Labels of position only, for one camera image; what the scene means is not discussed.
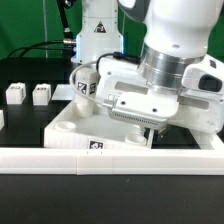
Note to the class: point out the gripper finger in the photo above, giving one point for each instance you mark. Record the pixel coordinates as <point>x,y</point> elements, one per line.
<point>150,138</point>

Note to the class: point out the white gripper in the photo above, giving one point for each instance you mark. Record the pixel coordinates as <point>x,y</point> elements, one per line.
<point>199,88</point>

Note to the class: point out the white square table top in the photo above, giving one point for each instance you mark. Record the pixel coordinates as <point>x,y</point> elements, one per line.
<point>69,131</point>

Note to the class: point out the white L-shaped fence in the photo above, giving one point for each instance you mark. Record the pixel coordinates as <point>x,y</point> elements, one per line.
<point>112,162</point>

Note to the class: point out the white sheet with markers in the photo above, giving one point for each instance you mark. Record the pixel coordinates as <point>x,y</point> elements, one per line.
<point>63,92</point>

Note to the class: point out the white block at left edge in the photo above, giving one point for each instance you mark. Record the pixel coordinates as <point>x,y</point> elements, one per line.
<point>1,119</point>

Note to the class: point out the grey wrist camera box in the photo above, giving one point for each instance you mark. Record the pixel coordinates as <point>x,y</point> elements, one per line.
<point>150,111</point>

